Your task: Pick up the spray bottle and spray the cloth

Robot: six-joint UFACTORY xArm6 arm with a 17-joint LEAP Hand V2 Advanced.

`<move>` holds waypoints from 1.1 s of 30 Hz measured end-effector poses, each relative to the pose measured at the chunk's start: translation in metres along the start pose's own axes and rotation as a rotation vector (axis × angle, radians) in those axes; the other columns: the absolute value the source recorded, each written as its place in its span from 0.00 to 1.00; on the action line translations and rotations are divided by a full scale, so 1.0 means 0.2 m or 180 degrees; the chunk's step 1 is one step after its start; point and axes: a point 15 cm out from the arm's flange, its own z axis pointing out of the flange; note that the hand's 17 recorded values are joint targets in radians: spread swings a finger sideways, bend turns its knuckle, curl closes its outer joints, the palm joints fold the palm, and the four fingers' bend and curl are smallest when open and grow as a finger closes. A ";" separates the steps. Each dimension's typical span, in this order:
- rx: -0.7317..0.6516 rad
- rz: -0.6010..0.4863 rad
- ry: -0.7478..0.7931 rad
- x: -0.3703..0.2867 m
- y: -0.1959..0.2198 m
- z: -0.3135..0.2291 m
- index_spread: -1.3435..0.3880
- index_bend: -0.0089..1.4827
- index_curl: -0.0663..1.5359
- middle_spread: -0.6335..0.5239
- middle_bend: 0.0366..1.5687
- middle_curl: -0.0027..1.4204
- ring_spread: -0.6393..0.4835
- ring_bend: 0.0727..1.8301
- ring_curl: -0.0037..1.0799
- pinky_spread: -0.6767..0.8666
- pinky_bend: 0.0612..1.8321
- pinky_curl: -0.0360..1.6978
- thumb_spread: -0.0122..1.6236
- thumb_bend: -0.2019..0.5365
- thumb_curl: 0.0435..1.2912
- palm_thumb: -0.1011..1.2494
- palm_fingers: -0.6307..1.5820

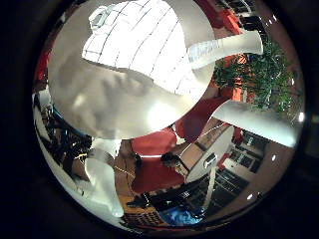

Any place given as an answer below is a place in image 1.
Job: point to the person with dark hair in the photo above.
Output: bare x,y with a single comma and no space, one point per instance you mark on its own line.
171,160

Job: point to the black shelf unit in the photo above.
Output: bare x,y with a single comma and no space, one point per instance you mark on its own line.
232,186

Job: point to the red seat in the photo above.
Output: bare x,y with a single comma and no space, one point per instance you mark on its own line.
196,121
153,142
222,16
154,176
41,68

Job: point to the green leafy plant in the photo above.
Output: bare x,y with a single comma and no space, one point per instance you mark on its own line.
265,79

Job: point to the blue bag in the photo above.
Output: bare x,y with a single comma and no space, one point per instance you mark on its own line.
181,215

